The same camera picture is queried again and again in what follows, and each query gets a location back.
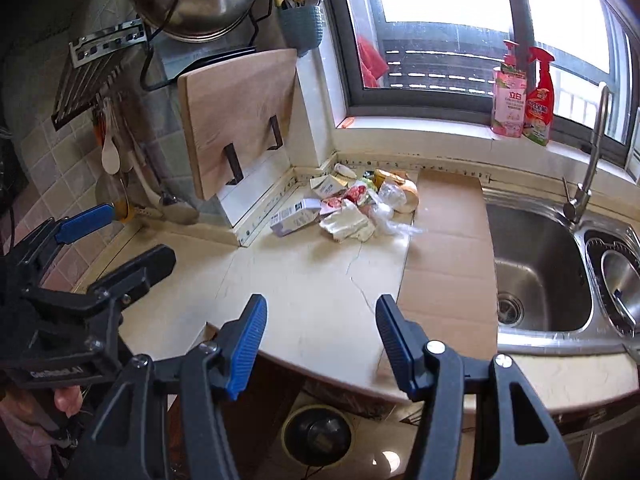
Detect black wire rack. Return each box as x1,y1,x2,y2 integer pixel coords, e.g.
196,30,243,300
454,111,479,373
140,0,301,186

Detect wooden cutting board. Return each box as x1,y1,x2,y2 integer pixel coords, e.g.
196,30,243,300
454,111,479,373
177,48,299,202

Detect steel faucet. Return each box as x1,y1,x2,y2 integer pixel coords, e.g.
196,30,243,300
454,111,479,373
562,82,612,225

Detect black slatted rack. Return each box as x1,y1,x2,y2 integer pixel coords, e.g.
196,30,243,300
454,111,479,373
51,52,132,132

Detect white tissue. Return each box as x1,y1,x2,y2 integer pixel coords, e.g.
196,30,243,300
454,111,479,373
320,205,377,242

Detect person's left hand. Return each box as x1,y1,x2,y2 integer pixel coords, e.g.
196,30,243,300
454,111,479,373
52,385,86,417

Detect person's pink pants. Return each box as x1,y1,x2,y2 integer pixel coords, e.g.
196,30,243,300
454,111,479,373
0,395,66,480

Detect red cloth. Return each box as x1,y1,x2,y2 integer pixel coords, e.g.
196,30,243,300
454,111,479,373
357,35,390,88

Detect steel sink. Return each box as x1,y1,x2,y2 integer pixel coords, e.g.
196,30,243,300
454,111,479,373
482,185,640,356

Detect cream trash bin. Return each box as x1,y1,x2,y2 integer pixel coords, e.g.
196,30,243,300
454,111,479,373
281,402,353,467

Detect yellow kitchen utensil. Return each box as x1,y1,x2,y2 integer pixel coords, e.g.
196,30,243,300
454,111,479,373
112,180,133,223

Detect steel bowl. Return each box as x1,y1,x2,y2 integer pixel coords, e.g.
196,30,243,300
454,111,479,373
600,247,640,336

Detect steel skimmer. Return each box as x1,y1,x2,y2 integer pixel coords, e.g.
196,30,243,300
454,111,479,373
95,172,126,211

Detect small white carton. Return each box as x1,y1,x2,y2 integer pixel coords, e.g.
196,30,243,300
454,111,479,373
310,174,351,200

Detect cardboard sheet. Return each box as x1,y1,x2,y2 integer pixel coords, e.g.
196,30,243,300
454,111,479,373
375,169,500,386

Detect steel pot lid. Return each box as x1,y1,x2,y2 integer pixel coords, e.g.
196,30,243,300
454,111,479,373
125,0,268,43

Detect bread bun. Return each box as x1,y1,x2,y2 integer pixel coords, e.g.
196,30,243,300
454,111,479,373
375,170,420,213

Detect blue-grey utensil holder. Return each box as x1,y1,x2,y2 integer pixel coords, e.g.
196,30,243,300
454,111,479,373
278,4,324,58

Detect grey ladle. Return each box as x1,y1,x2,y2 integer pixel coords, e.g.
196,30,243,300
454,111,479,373
125,125,201,226

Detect clear plastic bag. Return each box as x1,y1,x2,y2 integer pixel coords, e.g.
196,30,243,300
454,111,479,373
370,182,426,238

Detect white rice spoon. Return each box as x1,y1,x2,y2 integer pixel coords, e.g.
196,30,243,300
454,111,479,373
100,105,122,175

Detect dark window frame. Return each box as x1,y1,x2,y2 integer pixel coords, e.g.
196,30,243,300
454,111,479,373
320,0,640,171

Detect white purple carton box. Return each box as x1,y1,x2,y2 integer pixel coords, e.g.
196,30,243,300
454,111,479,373
270,199,322,237

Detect pink detergent bottle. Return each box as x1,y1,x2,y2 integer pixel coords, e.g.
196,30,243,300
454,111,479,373
491,40,529,138

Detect steel wall bracket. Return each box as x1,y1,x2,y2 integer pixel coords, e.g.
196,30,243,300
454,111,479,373
69,18,150,68

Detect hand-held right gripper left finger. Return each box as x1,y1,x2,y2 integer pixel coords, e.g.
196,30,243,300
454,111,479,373
65,294,268,480

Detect red spray bottle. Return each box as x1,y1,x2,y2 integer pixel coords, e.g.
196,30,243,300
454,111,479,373
522,46,556,147

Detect red snack wrapper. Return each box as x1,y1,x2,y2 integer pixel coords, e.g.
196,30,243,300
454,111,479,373
322,182,371,216

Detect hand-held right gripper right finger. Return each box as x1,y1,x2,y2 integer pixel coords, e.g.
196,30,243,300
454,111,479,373
375,294,581,480

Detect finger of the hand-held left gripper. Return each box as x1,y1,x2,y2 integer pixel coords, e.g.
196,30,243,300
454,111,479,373
10,203,116,286
20,244,177,314

